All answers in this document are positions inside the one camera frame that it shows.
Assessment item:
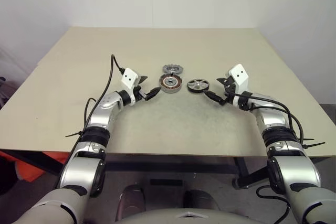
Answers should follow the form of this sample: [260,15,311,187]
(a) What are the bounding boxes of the grey robot torso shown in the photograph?
[115,207,253,224]

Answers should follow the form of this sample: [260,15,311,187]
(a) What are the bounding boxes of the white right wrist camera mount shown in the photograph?
[227,63,249,107]

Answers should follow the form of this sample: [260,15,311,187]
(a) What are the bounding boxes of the grey toothed gear disc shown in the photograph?
[162,63,184,76]

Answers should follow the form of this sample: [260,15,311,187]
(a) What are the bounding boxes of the black right shoulder cable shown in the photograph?
[256,185,290,224]

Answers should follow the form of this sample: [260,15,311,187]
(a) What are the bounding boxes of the orange object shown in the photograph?
[0,150,68,183]

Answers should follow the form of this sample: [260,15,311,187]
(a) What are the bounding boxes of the grey caster wheel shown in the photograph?
[232,176,250,190]

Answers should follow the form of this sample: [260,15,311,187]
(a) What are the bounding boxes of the black silver spoked rotor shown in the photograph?
[186,78,211,94]

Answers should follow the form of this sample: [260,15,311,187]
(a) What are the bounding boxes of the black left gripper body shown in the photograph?
[133,83,147,102]

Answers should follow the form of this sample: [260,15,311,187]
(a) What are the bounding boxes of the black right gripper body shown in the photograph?
[221,75,236,105]

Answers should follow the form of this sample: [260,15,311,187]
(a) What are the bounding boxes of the black table frame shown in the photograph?
[0,150,336,190]

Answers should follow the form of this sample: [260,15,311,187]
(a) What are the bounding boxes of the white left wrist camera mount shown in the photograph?
[121,68,140,105]

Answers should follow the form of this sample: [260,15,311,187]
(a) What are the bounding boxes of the dark furniture piece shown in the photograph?
[0,76,8,109]

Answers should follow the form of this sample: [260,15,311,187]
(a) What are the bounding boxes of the motor stator copper windings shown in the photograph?
[158,73,183,94]

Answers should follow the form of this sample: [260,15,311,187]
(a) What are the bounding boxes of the dark rounded shape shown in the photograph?
[117,185,146,217]

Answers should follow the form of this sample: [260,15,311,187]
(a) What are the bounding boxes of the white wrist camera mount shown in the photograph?
[121,68,140,105]
[227,63,249,107]

